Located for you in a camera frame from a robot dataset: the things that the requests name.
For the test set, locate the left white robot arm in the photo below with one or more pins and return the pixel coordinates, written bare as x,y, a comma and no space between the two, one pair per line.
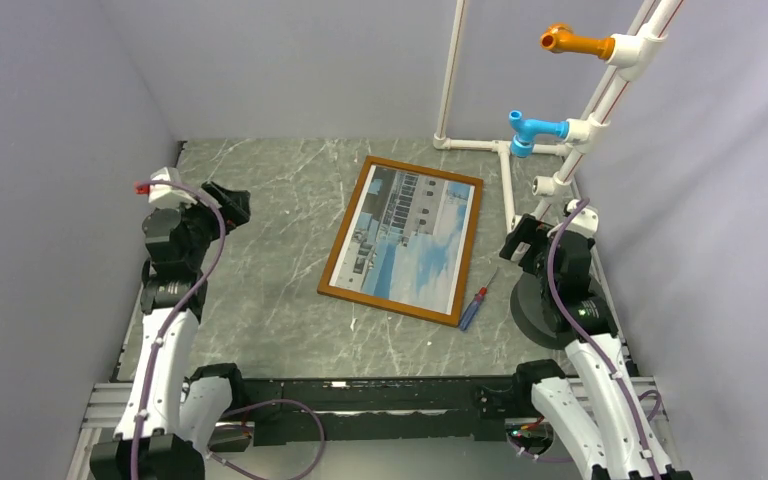
170,416

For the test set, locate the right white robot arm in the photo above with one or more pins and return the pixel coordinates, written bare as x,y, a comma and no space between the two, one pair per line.
557,304

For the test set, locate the blue pipe fitting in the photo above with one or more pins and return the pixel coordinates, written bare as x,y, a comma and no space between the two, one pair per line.
527,129

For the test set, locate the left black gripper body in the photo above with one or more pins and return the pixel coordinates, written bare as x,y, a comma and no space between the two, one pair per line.
201,219

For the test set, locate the orange pipe fitting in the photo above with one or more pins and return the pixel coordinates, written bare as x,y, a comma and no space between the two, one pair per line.
561,38

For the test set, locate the black round disc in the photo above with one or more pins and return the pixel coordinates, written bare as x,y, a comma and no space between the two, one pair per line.
538,317

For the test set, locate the red blue screwdriver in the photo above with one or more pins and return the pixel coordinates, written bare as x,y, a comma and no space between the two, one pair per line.
472,308

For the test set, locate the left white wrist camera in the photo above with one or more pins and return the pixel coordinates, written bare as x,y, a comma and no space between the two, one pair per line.
163,196

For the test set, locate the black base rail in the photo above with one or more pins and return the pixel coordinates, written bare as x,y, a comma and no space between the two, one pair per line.
275,412

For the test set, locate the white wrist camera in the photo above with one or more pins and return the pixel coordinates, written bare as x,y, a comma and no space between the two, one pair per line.
163,196
586,222

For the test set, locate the wooden picture frame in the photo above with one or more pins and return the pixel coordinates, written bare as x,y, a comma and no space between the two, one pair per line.
405,242

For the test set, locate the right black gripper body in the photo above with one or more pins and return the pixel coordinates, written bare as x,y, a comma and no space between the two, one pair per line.
535,232

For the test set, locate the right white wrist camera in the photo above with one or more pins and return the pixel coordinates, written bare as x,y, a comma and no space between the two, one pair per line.
586,222

